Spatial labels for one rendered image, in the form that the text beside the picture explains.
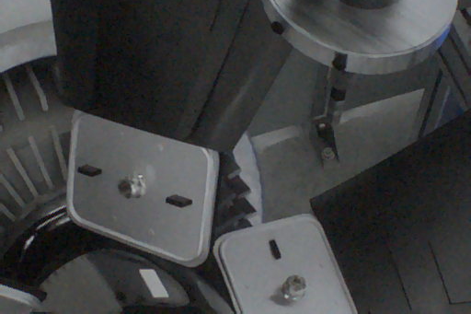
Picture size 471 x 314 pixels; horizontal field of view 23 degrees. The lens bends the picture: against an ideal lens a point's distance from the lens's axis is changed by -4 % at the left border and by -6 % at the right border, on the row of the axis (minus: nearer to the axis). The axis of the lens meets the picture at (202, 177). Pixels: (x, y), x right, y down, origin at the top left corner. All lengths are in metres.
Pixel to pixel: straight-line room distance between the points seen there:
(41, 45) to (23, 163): 0.09
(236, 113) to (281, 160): 1.49
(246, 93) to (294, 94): 1.39
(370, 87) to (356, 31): 1.63
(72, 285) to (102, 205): 0.05
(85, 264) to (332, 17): 0.25
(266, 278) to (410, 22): 0.28
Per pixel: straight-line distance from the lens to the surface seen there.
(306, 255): 0.65
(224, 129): 0.55
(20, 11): 0.78
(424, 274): 0.65
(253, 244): 0.64
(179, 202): 0.57
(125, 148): 0.59
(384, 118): 2.11
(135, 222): 0.59
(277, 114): 1.96
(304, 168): 2.04
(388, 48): 0.38
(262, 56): 0.54
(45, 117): 0.69
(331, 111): 0.47
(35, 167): 0.68
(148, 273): 0.57
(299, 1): 0.38
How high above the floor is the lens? 1.77
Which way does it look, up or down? 61 degrees down
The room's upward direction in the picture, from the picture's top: 3 degrees clockwise
